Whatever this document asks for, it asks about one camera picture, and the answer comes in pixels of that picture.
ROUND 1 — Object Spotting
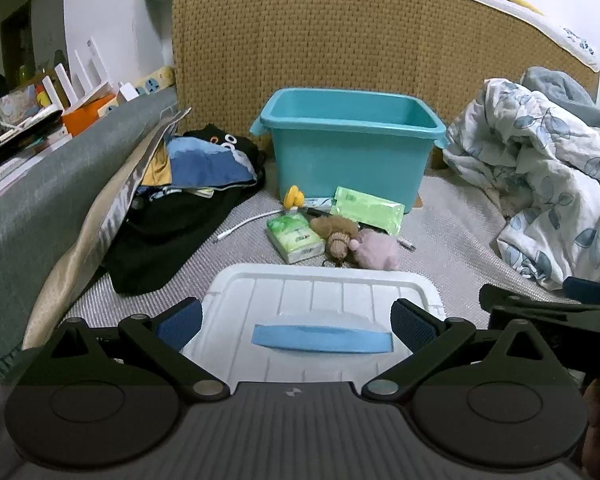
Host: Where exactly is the green wet wipes packet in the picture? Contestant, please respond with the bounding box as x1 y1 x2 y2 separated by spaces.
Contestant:
329 186 406 236

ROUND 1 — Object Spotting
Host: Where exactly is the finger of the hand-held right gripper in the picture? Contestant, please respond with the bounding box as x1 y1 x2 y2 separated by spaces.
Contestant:
480 284 600 376
562 276 600 307

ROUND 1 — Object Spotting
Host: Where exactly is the white cable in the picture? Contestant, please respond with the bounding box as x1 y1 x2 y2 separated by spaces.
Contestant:
215 212 286 243

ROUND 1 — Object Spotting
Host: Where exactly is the pink plush toy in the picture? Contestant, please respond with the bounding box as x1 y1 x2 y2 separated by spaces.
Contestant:
347 228 402 272

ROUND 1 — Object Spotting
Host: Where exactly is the green tissue pack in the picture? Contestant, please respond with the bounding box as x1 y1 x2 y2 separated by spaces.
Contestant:
265 212 326 265

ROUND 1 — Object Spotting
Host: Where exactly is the white lid with blue handle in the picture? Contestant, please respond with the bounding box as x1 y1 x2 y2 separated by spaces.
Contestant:
182 262 447 396

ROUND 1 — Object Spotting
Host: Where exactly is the silver beige pillow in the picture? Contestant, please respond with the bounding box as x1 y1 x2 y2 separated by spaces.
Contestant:
22 107 193 351

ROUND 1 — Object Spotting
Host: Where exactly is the black clothing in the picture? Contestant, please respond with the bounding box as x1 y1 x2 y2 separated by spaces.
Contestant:
102 125 266 296

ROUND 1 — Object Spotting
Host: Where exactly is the teal plastic storage bin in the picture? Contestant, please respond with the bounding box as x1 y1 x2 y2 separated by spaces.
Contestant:
250 87 451 211

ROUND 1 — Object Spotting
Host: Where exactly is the orange box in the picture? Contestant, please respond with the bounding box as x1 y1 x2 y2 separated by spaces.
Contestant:
60 94 117 137

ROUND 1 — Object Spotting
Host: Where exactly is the yellow power strip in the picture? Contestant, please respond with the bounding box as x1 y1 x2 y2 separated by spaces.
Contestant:
100 66 176 116

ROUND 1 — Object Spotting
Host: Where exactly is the printed paper cup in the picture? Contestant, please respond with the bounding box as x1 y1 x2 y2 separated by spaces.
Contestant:
0 84 43 133

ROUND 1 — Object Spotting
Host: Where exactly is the grey woven bed mat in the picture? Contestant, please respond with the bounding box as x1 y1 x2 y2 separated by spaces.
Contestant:
62 170 581 361

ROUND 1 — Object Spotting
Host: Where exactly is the woven wicker headboard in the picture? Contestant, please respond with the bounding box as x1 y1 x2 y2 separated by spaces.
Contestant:
172 0 600 171

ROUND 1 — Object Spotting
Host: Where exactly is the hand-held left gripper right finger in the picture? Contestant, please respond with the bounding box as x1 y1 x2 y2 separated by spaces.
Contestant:
362 298 578 403

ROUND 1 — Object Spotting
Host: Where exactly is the small yellow toy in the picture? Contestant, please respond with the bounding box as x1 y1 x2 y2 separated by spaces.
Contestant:
282 185 306 210

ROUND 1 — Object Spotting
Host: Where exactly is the floral white duvet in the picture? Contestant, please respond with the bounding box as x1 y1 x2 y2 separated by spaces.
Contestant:
442 78 600 291

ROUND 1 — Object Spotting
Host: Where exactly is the black tablet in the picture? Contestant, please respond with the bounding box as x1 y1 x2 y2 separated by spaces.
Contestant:
0 108 63 171

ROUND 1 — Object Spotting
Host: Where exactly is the yellow cloth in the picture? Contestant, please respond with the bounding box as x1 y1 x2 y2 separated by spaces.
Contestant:
140 152 173 188

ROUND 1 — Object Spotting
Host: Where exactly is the white router with antennas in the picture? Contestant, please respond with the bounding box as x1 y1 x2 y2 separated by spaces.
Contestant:
42 37 116 111

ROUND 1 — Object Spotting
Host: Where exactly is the blue clothing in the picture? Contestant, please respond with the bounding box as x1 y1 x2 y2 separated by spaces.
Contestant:
165 137 258 191

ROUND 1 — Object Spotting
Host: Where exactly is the brown plush toy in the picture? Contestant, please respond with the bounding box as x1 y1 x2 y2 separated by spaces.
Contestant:
310 216 361 267

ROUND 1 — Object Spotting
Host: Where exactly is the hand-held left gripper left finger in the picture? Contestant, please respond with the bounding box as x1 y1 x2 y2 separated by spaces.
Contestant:
22 297 231 403

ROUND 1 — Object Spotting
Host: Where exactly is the blue-grey blanket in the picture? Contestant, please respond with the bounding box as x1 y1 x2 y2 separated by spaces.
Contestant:
520 66 600 131

